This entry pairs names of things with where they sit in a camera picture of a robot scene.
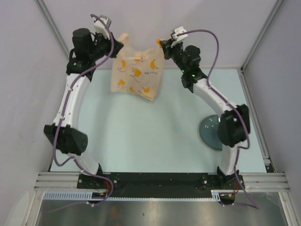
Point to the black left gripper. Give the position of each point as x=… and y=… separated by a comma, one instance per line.
x=117, y=46

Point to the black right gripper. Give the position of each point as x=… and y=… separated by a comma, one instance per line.
x=166, y=48

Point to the banana print plastic bag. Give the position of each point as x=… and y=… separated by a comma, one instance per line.
x=137, y=72

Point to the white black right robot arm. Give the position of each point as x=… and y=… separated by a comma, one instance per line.
x=234, y=125

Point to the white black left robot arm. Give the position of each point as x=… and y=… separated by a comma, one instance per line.
x=69, y=143

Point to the teal floral ceramic plate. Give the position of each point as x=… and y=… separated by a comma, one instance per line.
x=208, y=132

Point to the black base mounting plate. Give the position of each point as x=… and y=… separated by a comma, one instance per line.
x=160, y=185

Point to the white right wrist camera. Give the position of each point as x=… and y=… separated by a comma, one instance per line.
x=178, y=35

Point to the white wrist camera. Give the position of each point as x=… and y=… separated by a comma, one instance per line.
x=102, y=25
x=178, y=35

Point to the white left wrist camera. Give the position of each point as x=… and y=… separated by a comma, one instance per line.
x=102, y=25

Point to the aluminium left corner post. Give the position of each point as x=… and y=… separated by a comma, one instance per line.
x=53, y=28

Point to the aluminium corner post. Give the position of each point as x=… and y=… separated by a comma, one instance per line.
x=263, y=31
x=53, y=28

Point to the aluminium right corner post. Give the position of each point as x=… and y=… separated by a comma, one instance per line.
x=263, y=31

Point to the aluminium front frame rail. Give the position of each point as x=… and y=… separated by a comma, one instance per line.
x=254, y=182

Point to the white slotted cable duct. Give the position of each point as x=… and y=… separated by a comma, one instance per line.
x=95, y=197

